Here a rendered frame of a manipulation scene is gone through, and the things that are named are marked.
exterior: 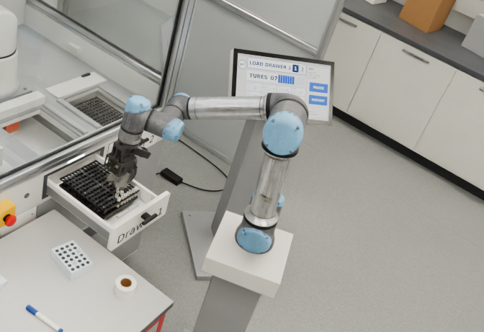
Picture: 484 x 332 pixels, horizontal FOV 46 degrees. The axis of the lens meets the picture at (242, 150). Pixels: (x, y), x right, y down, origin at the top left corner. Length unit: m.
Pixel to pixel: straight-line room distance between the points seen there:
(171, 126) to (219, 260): 0.54
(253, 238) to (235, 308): 0.48
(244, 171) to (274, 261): 0.92
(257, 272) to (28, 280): 0.76
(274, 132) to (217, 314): 0.95
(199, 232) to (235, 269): 1.26
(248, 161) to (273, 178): 1.14
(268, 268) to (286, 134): 0.61
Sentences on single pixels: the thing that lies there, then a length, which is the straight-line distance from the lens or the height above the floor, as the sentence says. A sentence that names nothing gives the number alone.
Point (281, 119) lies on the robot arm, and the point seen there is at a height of 1.47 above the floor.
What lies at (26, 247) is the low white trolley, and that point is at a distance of 2.10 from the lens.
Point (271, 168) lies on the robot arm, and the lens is 1.77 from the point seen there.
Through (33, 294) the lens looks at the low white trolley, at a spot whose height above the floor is 0.76.
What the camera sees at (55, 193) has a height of 0.87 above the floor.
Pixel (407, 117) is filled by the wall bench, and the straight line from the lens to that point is 4.67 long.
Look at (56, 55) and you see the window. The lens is 1.87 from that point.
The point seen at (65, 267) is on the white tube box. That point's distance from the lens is 2.00.
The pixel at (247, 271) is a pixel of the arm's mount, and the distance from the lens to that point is 2.07.
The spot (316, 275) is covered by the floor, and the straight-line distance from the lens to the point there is 3.41.
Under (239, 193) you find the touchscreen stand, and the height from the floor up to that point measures 0.41.
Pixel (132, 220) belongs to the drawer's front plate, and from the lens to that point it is 2.01.
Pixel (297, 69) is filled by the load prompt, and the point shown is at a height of 1.15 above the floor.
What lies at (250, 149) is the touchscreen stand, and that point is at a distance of 2.88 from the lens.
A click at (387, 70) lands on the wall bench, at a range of 4.61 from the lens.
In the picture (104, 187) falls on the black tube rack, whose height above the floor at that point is 0.90.
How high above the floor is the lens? 2.29
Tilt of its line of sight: 34 degrees down
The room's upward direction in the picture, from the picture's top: 19 degrees clockwise
